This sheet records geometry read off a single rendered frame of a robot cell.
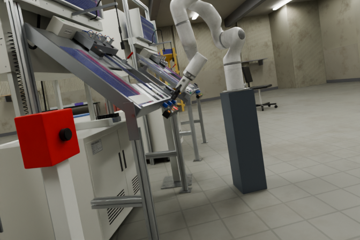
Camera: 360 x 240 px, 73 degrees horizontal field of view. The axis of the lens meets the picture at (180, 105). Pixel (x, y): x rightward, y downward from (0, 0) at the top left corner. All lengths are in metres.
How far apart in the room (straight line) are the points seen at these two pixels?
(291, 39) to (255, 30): 1.68
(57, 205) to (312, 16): 11.17
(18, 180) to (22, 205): 0.14
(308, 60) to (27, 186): 10.53
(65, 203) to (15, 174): 0.73
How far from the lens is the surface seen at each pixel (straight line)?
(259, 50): 11.52
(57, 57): 1.32
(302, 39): 11.08
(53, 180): 0.89
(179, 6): 1.52
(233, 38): 1.67
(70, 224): 0.93
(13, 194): 1.64
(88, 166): 1.31
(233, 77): 1.69
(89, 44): 1.61
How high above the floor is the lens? 0.79
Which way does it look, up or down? 4 degrees down
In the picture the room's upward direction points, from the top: 9 degrees counter-clockwise
